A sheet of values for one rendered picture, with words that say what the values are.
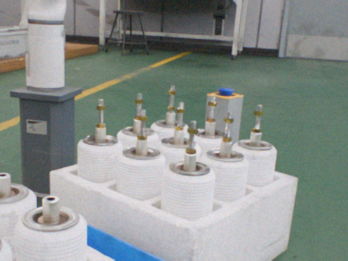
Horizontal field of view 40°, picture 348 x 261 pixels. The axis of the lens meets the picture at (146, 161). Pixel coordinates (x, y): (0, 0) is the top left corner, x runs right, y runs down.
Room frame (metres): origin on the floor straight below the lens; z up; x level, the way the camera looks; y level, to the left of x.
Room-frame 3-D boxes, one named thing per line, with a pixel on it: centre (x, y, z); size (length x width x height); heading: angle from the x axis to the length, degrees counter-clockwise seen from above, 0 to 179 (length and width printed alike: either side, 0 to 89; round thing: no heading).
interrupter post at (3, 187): (0.66, 0.21, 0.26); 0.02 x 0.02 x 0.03
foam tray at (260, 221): (0.99, -0.07, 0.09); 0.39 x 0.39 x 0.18; 49
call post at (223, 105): (1.25, -0.20, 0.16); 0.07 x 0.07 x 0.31; 49
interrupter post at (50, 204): (0.58, 0.12, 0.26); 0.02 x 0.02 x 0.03
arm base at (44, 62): (1.28, 0.28, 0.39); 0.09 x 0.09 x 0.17; 75
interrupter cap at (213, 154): (0.91, -0.16, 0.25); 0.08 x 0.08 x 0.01
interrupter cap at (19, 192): (0.66, 0.21, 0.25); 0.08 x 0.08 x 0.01
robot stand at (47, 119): (1.28, 0.28, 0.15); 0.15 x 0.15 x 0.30; 75
